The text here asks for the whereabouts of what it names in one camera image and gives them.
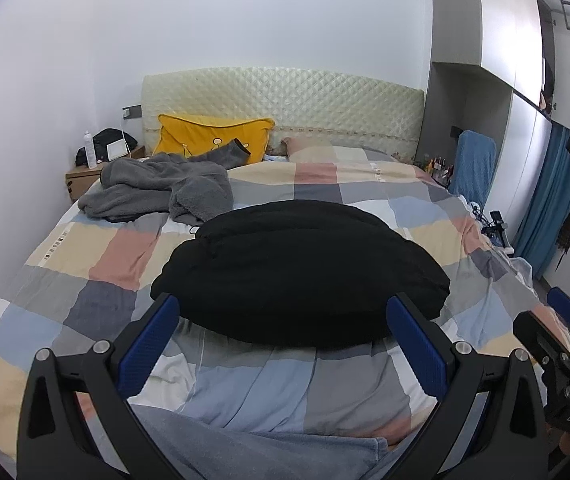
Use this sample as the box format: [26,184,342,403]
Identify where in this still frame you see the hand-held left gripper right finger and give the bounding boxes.
[386,291,550,480]

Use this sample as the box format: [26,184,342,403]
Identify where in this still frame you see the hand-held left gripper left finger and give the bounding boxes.
[16,292,200,480]

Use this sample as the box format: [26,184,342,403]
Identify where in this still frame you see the black puffer jacket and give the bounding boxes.
[150,199,452,349]

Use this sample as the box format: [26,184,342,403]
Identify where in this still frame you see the pastel checkered bed sheet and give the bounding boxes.
[0,145,570,480]

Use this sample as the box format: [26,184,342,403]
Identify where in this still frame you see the blue curtain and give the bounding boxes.
[512,122,570,282]

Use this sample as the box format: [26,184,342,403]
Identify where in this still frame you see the person's grey trousers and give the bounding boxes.
[127,404,396,480]

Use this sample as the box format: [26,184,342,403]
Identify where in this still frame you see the grey fleece robe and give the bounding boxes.
[78,138,251,225]

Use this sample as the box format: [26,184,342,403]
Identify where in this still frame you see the blue towel on chair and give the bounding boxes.
[447,129,498,212]

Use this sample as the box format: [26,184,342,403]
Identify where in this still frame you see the group of cosmetic bottles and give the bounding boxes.
[414,154,454,187]

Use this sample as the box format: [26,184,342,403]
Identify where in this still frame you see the wooden nightstand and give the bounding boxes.
[65,145,146,205]

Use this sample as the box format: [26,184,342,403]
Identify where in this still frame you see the white spray bottle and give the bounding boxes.
[83,130,98,170]

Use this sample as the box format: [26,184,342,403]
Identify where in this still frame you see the black bag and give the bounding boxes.
[75,128,138,167]

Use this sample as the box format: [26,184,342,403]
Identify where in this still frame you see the yellow pillow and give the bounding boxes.
[152,113,277,165]

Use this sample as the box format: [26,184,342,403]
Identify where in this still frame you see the pink checkered pillow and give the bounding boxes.
[280,135,366,162]

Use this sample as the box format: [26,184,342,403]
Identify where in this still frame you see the cream quilted headboard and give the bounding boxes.
[141,66,426,162]

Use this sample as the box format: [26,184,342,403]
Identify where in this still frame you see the grey wardrobe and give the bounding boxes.
[416,0,554,272]

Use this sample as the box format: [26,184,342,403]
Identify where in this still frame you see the black device with cables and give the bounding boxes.
[480,209,512,253]

